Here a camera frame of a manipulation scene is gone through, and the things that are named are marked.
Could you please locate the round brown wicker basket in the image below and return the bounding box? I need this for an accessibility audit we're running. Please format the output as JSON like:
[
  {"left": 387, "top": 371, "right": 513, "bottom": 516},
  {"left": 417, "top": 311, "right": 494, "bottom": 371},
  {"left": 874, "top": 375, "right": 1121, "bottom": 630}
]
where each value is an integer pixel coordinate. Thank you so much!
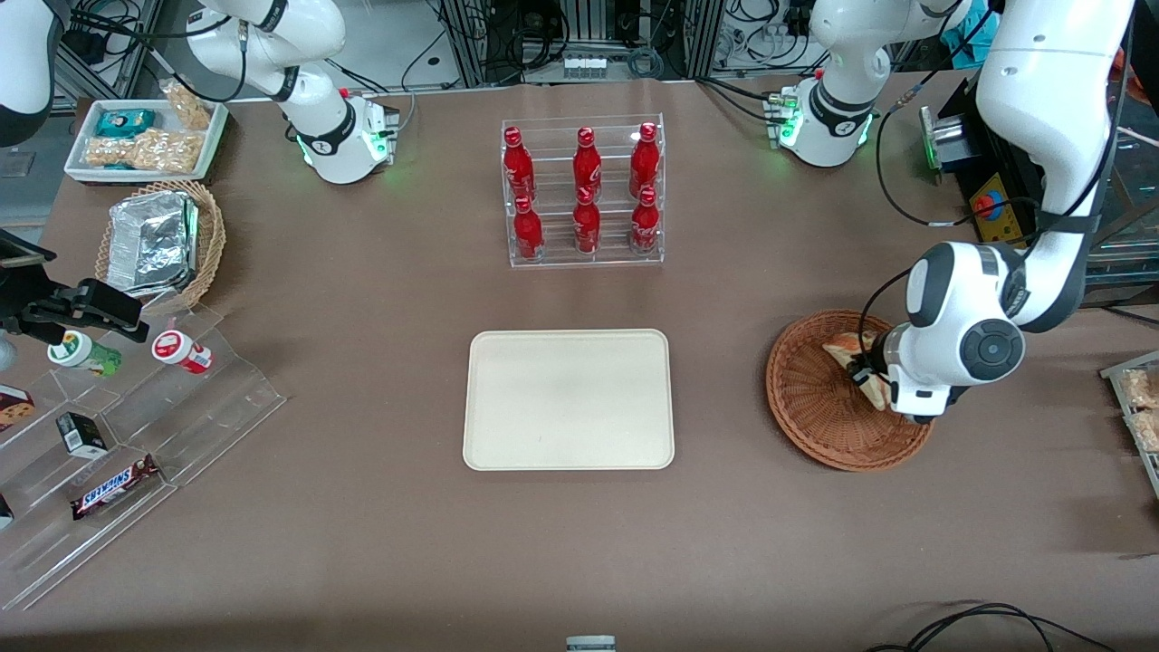
[{"left": 765, "top": 310, "right": 938, "bottom": 473}]

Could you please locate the cookie print snack box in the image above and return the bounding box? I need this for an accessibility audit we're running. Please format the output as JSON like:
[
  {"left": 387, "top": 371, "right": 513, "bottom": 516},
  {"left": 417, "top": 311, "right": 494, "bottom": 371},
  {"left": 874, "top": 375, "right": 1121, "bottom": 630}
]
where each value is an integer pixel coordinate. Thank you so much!
[{"left": 0, "top": 385, "right": 37, "bottom": 433}]

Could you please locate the Snickers chocolate bar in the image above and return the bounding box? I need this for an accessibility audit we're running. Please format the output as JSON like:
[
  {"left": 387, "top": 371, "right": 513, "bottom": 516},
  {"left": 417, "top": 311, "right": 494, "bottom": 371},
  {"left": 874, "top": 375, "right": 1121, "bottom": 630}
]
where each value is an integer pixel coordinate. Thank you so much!
[{"left": 71, "top": 455, "right": 162, "bottom": 522}]

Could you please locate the aluminium foil container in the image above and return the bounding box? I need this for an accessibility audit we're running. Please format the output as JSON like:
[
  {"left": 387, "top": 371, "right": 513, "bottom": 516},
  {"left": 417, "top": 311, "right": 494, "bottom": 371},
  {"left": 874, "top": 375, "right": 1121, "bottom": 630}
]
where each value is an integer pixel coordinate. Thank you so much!
[{"left": 107, "top": 190, "right": 200, "bottom": 298}]

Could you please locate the metal cylinder green light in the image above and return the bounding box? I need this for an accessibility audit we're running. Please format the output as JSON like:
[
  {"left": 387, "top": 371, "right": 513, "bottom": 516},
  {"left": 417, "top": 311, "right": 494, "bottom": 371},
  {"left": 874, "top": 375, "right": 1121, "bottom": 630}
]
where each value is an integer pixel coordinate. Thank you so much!
[{"left": 919, "top": 107, "right": 972, "bottom": 177}]

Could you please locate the white tray with snacks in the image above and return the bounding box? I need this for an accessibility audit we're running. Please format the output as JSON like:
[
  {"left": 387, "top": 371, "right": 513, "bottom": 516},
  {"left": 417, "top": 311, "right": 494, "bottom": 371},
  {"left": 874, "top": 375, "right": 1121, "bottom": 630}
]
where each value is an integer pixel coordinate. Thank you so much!
[{"left": 1100, "top": 351, "right": 1159, "bottom": 499}]

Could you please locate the triangular sandwich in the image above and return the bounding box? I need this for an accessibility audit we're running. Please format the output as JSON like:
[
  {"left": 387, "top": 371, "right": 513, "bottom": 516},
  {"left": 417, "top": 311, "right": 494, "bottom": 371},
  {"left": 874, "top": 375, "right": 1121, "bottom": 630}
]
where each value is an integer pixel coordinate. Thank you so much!
[{"left": 822, "top": 331, "right": 896, "bottom": 413}]

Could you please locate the teal snack packet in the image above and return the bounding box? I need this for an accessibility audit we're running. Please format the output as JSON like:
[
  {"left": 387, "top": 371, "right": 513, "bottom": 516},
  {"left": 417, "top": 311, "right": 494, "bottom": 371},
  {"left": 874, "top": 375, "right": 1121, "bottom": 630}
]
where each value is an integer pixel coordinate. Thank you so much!
[{"left": 95, "top": 109, "right": 157, "bottom": 139}]

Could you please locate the black floor cable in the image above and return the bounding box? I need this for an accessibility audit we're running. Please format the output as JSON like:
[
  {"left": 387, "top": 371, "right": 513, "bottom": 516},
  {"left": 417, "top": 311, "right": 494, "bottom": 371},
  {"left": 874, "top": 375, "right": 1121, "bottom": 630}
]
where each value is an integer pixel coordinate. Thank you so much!
[{"left": 865, "top": 602, "right": 1119, "bottom": 652}]

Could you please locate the red soda bottle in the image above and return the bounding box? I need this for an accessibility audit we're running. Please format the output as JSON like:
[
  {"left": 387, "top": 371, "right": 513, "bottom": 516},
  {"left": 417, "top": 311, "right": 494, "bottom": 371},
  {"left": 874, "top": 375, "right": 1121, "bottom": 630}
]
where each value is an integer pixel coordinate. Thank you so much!
[
  {"left": 631, "top": 186, "right": 661, "bottom": 254},
  {"left": 513, "top": 195, "right": 545, "bottom": 264},
  {"left": 629, "top": 122, "right": 660, "bottom": 198},
  {"left": 572, "top": 127, "right": 603, "bottom": 202},
  {"left": 572, "top": 186, "right": 601, "bottom": 256},
  {"left": 503, "top": 127, "right": 537, "bottom": 202}
]

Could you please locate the small black carton box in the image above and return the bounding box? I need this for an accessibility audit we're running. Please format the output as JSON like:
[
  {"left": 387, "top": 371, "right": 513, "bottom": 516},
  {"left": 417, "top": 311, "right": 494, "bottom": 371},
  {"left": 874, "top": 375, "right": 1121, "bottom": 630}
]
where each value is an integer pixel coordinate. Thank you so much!
[{"left": 56, "top": 412, "right": 110, "bottom": 459}]

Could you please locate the clear acrylic stepped stand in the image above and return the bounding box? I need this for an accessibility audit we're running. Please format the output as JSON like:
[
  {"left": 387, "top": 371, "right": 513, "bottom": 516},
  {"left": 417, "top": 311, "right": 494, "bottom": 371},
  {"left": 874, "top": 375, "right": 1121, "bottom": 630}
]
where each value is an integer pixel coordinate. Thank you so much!
[{"left": 0, "top": 303, "right": 288, "bottom": 612}]

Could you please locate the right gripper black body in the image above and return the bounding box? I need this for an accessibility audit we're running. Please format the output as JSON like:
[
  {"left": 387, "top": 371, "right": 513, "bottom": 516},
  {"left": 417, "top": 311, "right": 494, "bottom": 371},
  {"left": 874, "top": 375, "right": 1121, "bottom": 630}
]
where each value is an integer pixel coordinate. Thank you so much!
[{"left": 0, "top": 231, "right": 55, "bottom": 338}]

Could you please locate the clear acrylic bottle rack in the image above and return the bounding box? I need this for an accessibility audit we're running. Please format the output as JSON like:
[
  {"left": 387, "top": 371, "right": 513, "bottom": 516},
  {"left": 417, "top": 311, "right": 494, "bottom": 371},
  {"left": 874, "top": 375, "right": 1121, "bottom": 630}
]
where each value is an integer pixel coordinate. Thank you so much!
[{"left": 501, "top": 113, "right": 666, "bottom": 269}]

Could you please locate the oval light wicker basket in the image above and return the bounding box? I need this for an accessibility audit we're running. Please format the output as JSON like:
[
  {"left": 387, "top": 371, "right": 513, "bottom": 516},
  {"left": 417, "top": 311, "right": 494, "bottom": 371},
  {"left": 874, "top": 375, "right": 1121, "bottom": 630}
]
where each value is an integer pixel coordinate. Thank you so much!
[{"left": 95, "top": 179, "right": 227, "bottom": 313}]

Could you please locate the red label white-cap jar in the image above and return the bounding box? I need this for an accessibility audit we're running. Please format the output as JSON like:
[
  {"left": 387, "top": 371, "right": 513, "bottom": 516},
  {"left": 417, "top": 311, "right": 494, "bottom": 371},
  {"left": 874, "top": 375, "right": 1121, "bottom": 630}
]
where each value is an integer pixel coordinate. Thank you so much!
[{"left": 151, "top": 330, "right": 214, "bottom": 375}]

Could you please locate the white rectangular snack tray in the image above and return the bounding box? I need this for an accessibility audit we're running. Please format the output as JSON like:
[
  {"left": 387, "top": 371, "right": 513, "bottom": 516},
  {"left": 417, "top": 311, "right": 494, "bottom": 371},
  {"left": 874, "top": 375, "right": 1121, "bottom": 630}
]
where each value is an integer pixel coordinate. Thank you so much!
[{"left": 65, "top": 98, "right": 229, "bottom": 185}]

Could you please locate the cream plastic serving tray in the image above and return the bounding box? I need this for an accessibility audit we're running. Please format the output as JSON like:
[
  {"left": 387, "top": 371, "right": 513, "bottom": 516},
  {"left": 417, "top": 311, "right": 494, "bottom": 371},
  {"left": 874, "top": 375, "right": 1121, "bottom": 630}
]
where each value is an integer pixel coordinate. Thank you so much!
[{"left": 462, "top": 328, "right": 676, "bottom": 473}]

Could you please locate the peanut brittle snack bag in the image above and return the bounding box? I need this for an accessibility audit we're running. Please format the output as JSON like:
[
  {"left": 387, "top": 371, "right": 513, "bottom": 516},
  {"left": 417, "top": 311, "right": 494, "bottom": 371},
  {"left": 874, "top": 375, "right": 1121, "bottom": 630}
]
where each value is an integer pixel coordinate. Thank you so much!
[
  {"left": 161, "top": 80, "right": 211, "bottom": 129},
  {"left": 86, "top": 129, "right": 200, "bottom": 173}
]

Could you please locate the green label white-cap jar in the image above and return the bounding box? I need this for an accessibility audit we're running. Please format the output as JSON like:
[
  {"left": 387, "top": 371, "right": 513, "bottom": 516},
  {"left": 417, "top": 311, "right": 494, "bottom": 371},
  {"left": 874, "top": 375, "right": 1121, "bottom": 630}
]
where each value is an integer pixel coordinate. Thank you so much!
[{"left": 47, "top": 331, "right": 123, "bottom": 378}]

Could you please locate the teal plastic bag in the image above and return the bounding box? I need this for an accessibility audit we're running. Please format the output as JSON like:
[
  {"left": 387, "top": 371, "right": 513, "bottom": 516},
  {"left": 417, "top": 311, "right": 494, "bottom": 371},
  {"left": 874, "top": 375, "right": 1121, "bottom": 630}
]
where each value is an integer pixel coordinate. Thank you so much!
[{"left": 942, "top": 0, "right": 988, "bottom": 55}]

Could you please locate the yellow emergency stop box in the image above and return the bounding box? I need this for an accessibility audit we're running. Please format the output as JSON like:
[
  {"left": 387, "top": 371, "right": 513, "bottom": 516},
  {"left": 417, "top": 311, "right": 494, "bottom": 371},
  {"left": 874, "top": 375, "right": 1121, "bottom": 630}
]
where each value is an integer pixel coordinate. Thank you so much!
[{"left": 969, "top": 177, "right": 1020, "bottom": 244}]

